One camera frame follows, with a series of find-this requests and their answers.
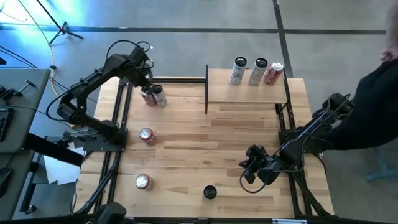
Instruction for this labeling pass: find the wooden shelf black frame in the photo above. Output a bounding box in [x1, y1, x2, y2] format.
[205, 64, 289, 115]

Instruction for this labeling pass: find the black tripod stand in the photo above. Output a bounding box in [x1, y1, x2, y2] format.
[35, 0, 85, 46]

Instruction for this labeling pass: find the grey desk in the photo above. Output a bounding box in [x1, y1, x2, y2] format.
[0, 149, 35, 222]
[0, 68, 52, 154]

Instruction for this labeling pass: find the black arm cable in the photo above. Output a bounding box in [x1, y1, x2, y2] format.
[239, 167, 270, 194]
[107, 39, 154, 71]

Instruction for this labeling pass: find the Celsius Tropical Vibe can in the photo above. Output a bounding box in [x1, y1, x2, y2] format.
[203, 185, 218, 200]

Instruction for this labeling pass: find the black table frame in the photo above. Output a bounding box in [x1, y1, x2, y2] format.
[70, 67, 336, 224]

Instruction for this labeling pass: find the white paper sheet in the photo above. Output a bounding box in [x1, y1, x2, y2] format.
[43, 142, 85, 186]

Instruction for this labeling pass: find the red soda can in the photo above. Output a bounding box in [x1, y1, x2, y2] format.
[134, 173, 155, 191]

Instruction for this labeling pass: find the black computer mouse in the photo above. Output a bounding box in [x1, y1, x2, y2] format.
[0, 167, 14, 198]

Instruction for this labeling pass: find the black keyboard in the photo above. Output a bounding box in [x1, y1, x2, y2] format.
[0, 107, 15, 142]

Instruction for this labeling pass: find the red Coca-Cola can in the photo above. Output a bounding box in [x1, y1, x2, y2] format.
[141, 88, 157, 108]
[263, 62, 284, 86]

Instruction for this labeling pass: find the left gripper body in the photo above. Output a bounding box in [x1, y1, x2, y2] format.
[130, 58, 155, 86]

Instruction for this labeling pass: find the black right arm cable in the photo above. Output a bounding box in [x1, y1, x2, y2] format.
[239, 167, 270, 194]

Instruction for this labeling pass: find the red Fanta strawberry can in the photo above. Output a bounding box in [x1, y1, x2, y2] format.
[139, 127, 158, 147]

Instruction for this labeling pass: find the white slim can black lid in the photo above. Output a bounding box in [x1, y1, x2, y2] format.
[248, 57, 269, 87]

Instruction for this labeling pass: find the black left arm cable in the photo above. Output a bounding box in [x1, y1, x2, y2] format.
[107, 39, 154, 71]

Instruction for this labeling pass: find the black desk clamp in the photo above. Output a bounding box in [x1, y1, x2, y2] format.
[0, 80, 37, 102]

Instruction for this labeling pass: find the black bulky object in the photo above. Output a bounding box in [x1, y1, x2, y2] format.
[93, 201, 128, 224]

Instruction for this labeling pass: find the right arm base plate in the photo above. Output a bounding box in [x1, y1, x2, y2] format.
[278, 129, 326, 155]

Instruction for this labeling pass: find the person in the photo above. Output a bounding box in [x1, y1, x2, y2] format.
[323, 0, 398, 150]

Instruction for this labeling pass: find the black desk beam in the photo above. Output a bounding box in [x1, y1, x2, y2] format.
[23, 132, 85, 167]

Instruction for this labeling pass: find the black floor cable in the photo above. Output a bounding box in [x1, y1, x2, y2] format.
[0, 45, 40, 70]

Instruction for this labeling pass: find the yellow cable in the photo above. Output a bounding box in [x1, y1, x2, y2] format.
[17, 0, 60, 97]

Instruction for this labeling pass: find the white Celsius Arctic Vibe can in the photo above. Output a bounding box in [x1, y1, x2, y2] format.
[151, 84, 168, 108]
[229, 56, 248, 86]

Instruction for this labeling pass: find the black desk leg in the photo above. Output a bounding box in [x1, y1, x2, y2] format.
[20, 152, 41, 215]

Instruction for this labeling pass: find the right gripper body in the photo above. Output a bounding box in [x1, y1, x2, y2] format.
[257, 155, 282, 186]

